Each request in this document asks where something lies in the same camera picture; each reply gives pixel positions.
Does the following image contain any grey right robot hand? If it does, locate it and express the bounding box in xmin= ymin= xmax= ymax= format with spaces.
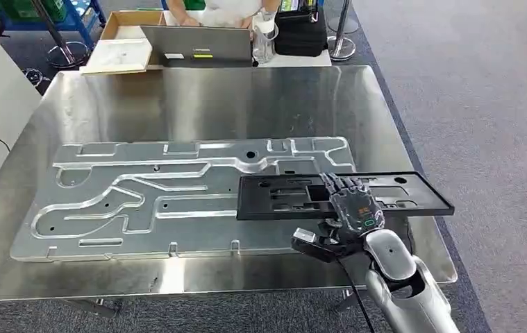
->
xmin=317 ymin=172 xmax=387 ymax=257

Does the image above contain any brown cardboard box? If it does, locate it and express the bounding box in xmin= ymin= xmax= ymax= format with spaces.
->
xmin=99 ymin=10 xmax=168 ymax=43

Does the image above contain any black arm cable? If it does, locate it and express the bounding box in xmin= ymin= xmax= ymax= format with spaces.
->
xmin=334 ymin=257 xmax=377 ymax=333

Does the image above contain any grey laptop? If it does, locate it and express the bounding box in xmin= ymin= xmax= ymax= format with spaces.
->
xmin=140 ymin=24 xmax=256 ymax=69

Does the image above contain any large machined metal plate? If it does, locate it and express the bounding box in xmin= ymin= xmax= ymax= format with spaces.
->
xmin=9 ymin=135 xmax=360 ymax=264

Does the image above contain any black plastic panel with cutouts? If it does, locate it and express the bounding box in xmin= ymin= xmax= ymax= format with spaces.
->
xmin=236 ymin=171 xmax=456 ymax=222

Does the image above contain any person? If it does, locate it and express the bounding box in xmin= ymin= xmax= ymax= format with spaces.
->
xmin=166 ymin=0 xmax=283 ymax=29

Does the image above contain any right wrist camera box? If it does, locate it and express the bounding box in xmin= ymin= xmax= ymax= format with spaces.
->
xmin=290 ymin=227 xmax=339 ymax=264

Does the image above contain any blue metal shelf rack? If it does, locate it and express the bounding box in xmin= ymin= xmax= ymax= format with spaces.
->
xmin=0 ymin=0 xmax=108 ymax=49

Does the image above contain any black bag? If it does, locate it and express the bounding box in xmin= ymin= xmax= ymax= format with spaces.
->
xmin=273 ymin=0 xmax=329 ymax=58

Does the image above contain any green plastic crate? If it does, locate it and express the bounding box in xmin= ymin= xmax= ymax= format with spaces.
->
xmin=0 ymin=0 xmax=68 ymax=23

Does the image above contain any chrome stanchion post with base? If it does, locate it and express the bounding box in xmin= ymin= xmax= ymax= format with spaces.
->
xmin=29 ymin=0 xmax=91 ymax=70
xmin=326 ymin=0 xmax=358 ymax=62
xmin=327 ymin=0 xmax=362 ymax=35

